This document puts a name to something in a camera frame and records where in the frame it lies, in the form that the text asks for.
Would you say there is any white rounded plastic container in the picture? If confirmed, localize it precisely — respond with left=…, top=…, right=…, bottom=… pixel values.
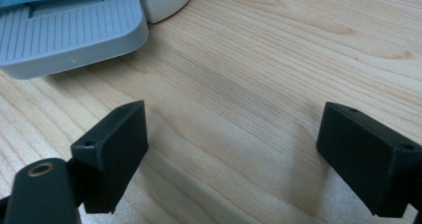
left=136, top=0, right=198, bottom=25

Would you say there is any grey ribbed plastic tray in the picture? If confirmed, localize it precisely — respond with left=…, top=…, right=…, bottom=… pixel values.
left=0, top=0, right=149, bottom=81

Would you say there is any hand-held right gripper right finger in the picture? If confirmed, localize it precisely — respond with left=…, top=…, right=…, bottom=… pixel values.
left=316, top=101, right=422, bottom=218

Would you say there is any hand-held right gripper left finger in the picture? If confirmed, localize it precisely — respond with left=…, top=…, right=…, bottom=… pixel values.
left=70, top=100, right=149, bottom=215

